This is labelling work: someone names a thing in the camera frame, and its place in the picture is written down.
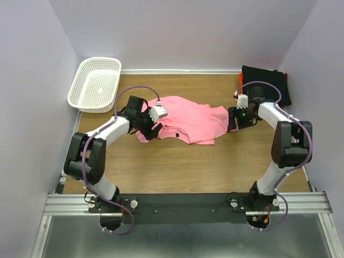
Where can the white plastic basket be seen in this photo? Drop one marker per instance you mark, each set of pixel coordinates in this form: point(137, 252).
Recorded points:
point(95, 85)

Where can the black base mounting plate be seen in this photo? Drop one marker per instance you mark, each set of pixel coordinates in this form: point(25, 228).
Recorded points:
point(186, 208)

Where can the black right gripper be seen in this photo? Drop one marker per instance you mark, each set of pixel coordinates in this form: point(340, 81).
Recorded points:
point(233, 112)

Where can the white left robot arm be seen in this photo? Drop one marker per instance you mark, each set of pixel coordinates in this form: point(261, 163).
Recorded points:
point(86, 156)

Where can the aluminium frame rail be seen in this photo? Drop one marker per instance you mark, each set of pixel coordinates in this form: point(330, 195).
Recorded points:
point(298, 203)

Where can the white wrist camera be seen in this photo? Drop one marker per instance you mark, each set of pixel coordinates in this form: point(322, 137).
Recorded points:
point(242, 101)
point(157, 112)

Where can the orange folded t shirt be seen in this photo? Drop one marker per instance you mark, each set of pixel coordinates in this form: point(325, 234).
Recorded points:
point(241, 79)

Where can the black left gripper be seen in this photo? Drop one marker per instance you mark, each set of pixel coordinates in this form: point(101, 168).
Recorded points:
point(152, 134)

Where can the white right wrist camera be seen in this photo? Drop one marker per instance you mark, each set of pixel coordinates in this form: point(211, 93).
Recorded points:
point(242, 101)

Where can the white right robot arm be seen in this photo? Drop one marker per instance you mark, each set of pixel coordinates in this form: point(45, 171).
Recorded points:
point(291, 149)

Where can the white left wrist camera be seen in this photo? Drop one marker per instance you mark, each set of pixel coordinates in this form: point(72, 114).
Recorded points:
point(157, 112)

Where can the pink t shirt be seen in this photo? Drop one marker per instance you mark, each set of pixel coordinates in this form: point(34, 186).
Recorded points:
point(191, 122)

